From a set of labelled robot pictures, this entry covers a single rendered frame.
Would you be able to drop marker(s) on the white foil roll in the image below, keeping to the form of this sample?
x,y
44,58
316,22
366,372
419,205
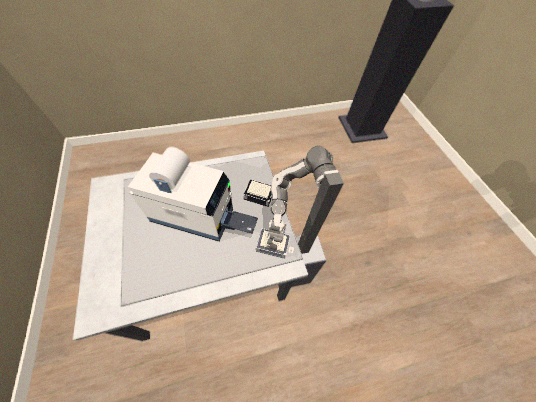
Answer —
x,y
170,166

